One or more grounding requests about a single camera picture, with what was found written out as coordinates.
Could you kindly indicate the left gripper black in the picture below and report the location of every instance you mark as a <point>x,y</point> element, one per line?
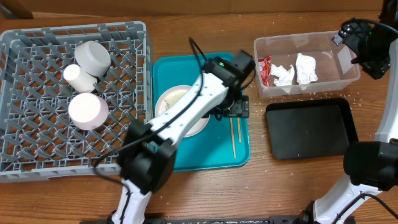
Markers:
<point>240,104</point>

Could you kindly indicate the large white plate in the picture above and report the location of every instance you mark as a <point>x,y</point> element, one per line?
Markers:
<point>169,98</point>

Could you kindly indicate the white paper napkin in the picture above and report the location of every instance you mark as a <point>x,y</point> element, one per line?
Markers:
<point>305,67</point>

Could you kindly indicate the white paper cup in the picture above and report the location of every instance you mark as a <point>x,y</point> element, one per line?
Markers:
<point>80,80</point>

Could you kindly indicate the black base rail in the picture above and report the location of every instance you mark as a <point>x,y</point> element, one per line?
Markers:
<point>269,220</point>

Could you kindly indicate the clear plastic container bin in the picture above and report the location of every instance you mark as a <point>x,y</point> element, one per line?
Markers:
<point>333,65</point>

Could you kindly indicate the small white plate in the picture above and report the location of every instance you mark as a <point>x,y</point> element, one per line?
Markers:
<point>88,111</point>

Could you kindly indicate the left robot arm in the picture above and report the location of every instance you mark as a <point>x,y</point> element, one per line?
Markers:
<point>148,155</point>

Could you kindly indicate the grey bowl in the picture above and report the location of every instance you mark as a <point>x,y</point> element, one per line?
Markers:
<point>93,58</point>

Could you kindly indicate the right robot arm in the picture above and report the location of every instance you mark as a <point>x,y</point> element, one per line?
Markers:
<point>370,166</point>

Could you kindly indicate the teal plastic serving tray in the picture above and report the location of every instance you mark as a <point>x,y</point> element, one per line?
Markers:
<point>211,148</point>

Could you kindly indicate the grey plastic dish rack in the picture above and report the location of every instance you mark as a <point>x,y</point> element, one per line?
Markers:
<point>38,139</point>

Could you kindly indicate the black plastic tray bin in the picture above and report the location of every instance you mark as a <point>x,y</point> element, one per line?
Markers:
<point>312,128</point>

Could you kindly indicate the wooden chopstick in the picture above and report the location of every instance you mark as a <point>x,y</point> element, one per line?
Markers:
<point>232,137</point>
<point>239,130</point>

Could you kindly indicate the red snack wrapper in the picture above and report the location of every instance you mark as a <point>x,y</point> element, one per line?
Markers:
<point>265,69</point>

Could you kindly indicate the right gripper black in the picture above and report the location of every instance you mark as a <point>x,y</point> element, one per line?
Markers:
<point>378,64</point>

